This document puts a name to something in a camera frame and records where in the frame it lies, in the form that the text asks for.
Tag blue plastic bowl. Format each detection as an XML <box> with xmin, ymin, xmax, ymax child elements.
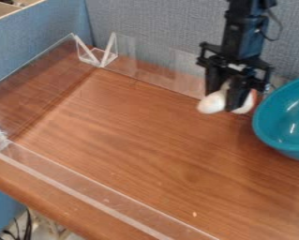
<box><xmin>251</xmin><ymin>78</ymin><xmax>299</xmax><ymax>160</ymax></box>

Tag blue partition with wooden top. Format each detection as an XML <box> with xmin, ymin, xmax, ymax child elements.
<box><xmin>0</xmin><ymin>0</ymin><xmax>92</xmax><ymax>81</ymax></box>

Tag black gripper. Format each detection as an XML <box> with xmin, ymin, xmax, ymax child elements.
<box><xmin>196</xmin><ymin>42</ymin><xmax>274</xmax><ymax>113</ymax></box>

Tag clear acrylic corner bracket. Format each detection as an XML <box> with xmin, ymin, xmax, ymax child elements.
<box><xmin>71</xmin><ymin>33</ymin><xmax>119</xmax><ymax>68</ymax></box>

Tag clear acrylic barrier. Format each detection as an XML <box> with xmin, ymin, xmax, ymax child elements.
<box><xmin>100</xmin><ymin>32</ymin><xmax>290</xmax><ymax>104</ymax></box>
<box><xmin>0</xmin><ymin>141</ymin><xmax>219</xmax><ymax>240</ymax></box>
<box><xmin>0</xmin><ymin>34</ymin><xmax>79</xmax><ymax>139</ymax></box>

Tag clear acrylic front barrier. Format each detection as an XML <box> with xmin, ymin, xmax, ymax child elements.
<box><xmin>0</xmin><ymin>141</ymin><xmax>219</xmax><ymax>240</ymax></box>

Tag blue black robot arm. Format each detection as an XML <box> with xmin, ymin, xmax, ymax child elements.
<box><xmin>196</xmin><ymin>0</ymin><xmax>282</xmax><ymax>114</ymax></box>

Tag clear acrylic left barrier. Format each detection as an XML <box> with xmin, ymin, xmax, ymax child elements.
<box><xmin>0</xmin><ymin>34</ymin><xmax>79</xmax><ymax>139</ymax></box>

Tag black cables under table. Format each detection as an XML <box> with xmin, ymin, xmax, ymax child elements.
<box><xmin>0</xmin><ymin>208</ymin><xmax>35</xmax><ymax>240</ymax></box>

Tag white plush mushroom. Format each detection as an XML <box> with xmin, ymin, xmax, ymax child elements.
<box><xmin>196</xmin><ymin>82</ymin><xmax>256</xmax><ymax>114</ymax></box>

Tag clear acrylic back barrier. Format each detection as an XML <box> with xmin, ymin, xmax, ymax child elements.
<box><xmin>100</xmin><ymin>32</ymin><xmax>290</xmax><ymax>104</ymax></box>

